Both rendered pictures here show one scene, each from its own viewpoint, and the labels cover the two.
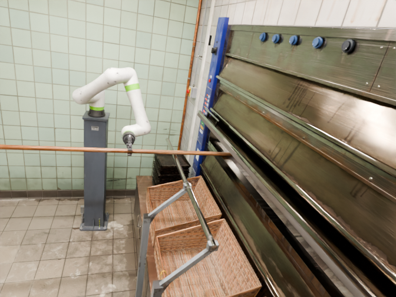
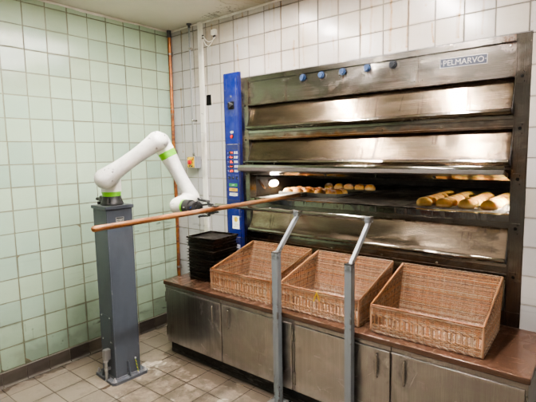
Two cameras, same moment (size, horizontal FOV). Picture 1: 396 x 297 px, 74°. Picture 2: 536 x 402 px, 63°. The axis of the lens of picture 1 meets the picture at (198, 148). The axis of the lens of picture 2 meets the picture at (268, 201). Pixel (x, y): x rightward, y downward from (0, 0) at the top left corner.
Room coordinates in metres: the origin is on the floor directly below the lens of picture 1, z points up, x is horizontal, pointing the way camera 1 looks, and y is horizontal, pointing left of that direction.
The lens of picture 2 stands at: (-0.81, 1.56, 1.53)
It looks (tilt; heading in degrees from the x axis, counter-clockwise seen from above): 6 degrees down; 329
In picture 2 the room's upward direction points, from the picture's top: 1 degrees counter-clockwise
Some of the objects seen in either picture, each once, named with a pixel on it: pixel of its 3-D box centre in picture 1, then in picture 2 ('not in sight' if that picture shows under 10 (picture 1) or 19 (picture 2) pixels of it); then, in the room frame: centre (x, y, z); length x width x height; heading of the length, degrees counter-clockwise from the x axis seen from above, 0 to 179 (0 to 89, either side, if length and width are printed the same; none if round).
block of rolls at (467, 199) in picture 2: not in sight; (467, 199); (0.90, -1.00, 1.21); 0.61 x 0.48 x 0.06; 110
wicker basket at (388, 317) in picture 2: not in sight; (436, 303); (0.62, -0.35, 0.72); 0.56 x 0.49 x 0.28; 21
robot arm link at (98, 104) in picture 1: (95, 98); (110, 181); (2.21, 0.95, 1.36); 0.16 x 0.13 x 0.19; 156
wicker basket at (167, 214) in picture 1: (180, 207); (261, 269); (1.76, 0.06, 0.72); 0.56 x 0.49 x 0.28; 19
